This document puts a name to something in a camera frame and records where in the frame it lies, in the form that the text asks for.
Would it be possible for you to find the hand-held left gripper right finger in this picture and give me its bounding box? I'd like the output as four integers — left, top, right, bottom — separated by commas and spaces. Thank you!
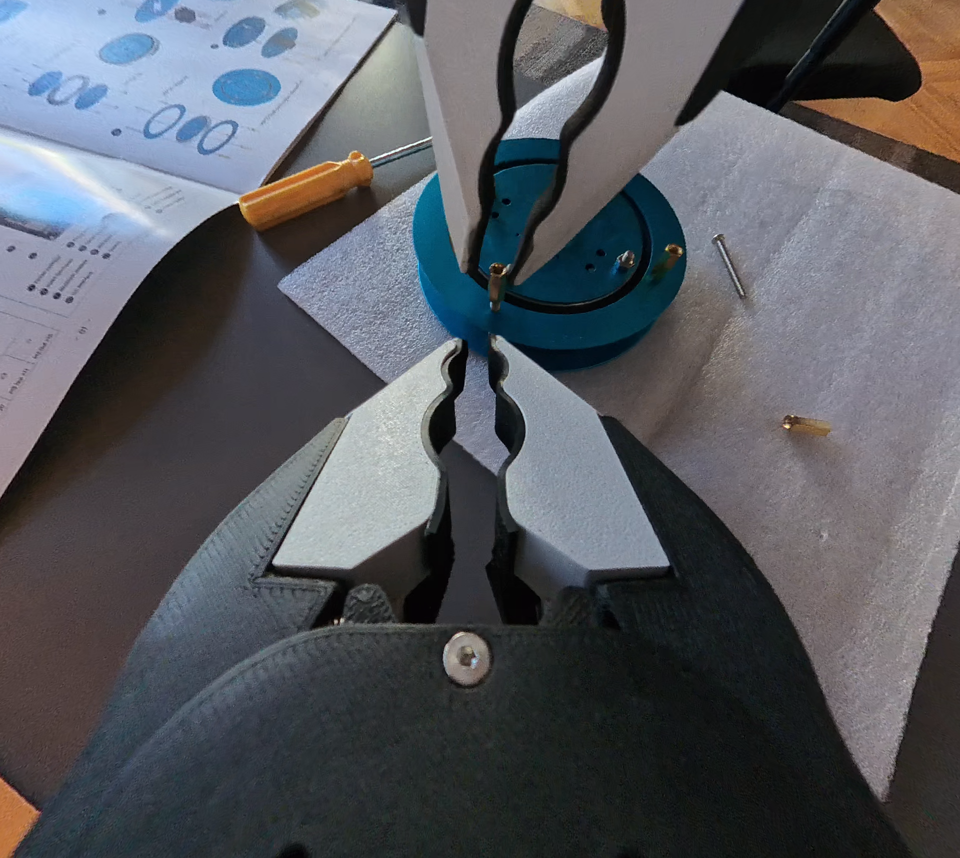
488, 336, 672, 598

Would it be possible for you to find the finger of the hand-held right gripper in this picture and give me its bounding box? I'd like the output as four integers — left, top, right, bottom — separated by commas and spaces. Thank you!
515, 0, 804, 281
413, 0, 586, 274

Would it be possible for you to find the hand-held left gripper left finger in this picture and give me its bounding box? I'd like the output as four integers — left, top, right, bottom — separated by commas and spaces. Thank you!
276, 338, 469, 598

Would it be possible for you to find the blue round metal base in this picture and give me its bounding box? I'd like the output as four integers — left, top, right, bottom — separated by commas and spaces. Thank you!
413, 138, 688, 371

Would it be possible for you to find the blue disc with bearing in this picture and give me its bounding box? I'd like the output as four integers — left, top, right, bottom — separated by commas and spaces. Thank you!
480, 161, 649, 307

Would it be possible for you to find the orange cardboard box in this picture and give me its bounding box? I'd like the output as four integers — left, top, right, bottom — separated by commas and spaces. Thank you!
0, 776, 39, 858

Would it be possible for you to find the dark grey desk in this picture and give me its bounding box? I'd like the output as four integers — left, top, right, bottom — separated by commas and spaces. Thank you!
0, 0, 960, 858

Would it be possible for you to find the silver screw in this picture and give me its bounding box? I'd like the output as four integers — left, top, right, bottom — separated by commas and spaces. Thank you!
711, 233, 747, 299

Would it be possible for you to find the white foam sheet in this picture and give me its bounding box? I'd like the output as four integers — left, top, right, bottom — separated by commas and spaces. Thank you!
281, 56, 960, 799

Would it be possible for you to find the printed instruction booklet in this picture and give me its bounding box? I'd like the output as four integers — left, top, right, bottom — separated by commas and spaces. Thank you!
0, 0, 399, 499

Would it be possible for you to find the orange handled screwdriver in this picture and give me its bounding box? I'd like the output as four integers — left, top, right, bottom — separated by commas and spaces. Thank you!
240, 135, 436, 232

